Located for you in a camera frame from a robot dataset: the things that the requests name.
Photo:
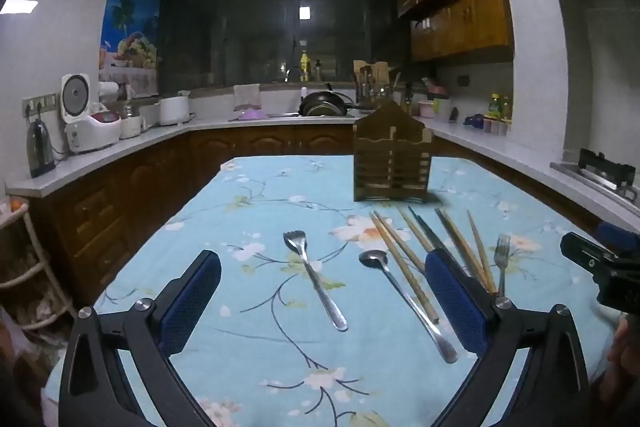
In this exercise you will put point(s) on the dark glass bottle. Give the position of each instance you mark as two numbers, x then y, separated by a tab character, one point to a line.
318	72

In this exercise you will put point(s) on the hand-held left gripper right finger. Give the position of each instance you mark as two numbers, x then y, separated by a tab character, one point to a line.
455	302

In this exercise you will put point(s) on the wooden utensil holder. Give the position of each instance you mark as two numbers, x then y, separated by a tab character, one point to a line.
392	157

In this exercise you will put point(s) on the dark kitchen window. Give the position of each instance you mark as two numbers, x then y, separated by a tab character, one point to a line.
240	37

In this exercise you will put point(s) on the beach fruit wall poster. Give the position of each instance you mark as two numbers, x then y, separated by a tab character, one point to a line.
130	32

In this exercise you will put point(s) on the white kitchen countertop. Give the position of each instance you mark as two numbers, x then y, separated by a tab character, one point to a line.
500	147

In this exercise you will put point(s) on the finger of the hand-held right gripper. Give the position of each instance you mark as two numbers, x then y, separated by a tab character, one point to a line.
590	257
622	238

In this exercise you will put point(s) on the person's right hand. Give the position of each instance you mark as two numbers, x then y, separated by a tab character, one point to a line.
627	357

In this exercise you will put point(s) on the wooden lower cabinets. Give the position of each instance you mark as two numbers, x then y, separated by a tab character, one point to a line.
150	177

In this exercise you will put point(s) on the spice jar set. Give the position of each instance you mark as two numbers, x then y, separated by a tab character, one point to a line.
497	126

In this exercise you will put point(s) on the wide metal serving fork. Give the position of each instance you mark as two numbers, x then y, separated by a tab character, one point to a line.
315	277

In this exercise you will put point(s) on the counter rack of wooden spatulas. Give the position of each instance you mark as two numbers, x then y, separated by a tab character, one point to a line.
372	82

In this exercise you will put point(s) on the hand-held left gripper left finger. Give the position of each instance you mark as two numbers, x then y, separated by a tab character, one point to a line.
192	302

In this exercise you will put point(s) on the square ceiling light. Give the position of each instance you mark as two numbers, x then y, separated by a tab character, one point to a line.
17	6

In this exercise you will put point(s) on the blue floral tablecloth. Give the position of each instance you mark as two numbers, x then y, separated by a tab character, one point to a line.
260	217

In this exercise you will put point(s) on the blue plastic item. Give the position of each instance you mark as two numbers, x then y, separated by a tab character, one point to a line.
472	121

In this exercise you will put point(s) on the gas stove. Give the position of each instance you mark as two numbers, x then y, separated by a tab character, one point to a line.
605	172

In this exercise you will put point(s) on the white rice cooker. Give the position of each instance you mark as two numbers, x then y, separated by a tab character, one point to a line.
92	129

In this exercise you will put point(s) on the paper towel roll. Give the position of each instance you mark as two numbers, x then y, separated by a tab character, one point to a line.
108	93

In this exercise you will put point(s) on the long metal spoon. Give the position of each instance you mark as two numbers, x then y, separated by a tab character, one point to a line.
372	259

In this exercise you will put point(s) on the kitchen faucet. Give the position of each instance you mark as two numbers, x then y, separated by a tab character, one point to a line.
294	71

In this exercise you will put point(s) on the steel electric kettle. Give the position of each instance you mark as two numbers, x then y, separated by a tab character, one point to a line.
40	152

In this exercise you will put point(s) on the white round pot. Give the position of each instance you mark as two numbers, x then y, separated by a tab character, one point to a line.
174	111

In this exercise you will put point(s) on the white storage rack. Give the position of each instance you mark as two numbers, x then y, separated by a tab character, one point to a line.
30	272

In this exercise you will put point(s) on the dark wall socket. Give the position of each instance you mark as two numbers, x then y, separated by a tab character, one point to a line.
463	81

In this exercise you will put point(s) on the small white glass-top appliance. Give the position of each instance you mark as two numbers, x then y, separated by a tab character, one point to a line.
132	124

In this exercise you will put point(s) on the yellow oil bottle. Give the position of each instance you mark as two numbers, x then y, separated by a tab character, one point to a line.
304	64

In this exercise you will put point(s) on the black wok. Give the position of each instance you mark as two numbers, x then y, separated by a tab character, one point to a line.
322	103

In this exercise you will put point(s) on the wall power outlet strip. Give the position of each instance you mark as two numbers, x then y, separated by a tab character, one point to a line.
42	103

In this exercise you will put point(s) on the small metal fork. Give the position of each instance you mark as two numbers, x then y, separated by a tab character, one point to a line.
502	252

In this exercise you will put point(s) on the purple plastic item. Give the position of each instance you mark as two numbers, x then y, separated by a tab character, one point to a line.
251	114

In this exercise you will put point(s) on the pink plastic container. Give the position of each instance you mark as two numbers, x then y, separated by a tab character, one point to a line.
427	108

